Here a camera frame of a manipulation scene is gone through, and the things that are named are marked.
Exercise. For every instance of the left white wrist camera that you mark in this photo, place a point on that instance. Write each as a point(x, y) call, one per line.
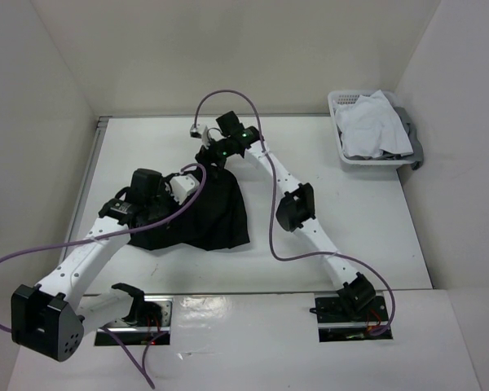
point(182, 187)

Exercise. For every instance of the white laundry basket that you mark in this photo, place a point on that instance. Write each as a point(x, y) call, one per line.
point(349, 97)

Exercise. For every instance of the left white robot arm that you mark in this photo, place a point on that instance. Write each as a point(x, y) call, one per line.
point(51, 317)

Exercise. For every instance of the white skirt in basket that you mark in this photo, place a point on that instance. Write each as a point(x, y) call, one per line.
point(371, 127)

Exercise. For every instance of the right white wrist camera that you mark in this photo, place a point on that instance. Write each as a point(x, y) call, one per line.
point(201, 131)

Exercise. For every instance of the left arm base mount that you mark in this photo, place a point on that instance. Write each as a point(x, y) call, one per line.
point(154, 327)

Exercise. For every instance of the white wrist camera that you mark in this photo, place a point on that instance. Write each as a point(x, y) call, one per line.
point(201, 131)
point(182, 187)

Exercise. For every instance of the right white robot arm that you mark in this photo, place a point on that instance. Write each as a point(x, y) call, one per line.
point(294, 204)

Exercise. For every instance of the black pleated skirt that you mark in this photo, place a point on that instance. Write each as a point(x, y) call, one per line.
point(216, 220)

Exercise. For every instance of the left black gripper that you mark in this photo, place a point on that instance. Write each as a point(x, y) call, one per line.
point(164, 191)

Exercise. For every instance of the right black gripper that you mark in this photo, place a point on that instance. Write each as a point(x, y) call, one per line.
point(206, 155)

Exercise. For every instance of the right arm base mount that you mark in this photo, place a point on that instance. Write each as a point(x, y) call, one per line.
point(334, 325)

